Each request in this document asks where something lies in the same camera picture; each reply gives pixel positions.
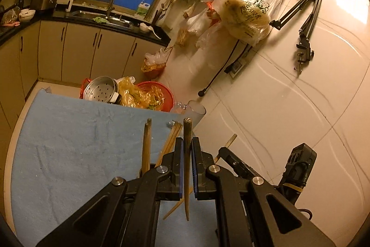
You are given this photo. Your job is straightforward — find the black utensil holder cup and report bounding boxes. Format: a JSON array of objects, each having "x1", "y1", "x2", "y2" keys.
[{"x1": 138, "y1": 169, "x2": 144, "y2": 178}]

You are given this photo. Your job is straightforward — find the blue towel mat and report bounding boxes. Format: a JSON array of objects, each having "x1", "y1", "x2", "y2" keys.
[{"x1": 11, "y1": 88, "x2": 220, "y2": 247}]

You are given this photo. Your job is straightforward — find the clear glass mug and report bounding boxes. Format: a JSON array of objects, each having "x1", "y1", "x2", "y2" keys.
[{"x1": 167, "y1": 100, "x2": 206, "y2": 128}]

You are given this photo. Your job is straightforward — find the yellow plastic bag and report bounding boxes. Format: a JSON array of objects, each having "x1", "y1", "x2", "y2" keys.
[{"x1": 118, "y1": 77, "x2": 148, "y2": 109}]

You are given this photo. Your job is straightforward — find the red plastic basin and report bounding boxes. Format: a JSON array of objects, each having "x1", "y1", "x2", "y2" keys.
[{"x1": 137, "y1": 81, "x2": 174, "y2": 112}]

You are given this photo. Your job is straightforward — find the steel steamer pot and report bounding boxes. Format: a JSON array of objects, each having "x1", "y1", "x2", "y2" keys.
[{"x1": 82, "y1": 76, "x2": 119, "y2": 103}]

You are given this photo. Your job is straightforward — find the plastic bag of noodles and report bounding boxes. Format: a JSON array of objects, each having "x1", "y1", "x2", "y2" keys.
[{"x1": 213, "y1": 0, "x2": 283, "y2": 46}]

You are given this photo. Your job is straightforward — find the sink faucet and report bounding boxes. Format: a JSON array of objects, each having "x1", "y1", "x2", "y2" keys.
[{"x1": 106, "y1": 0, "x2": 115, "y2": 18}]

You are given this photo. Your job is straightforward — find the green detergent bottle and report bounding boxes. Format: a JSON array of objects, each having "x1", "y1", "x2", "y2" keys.
[{"x1": 135, "y1": 0, "x2": 151, "y2": 19}]

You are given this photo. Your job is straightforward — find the white bowl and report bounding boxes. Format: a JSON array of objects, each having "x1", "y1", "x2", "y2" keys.
[{"x1": 18, "y1": 9, "x2": 36, "y2": 22}]

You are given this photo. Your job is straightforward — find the black power cable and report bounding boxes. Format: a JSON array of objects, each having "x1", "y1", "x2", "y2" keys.
[{"x1": 197, "y1": 39, "x2": 250, "y2": 98}]

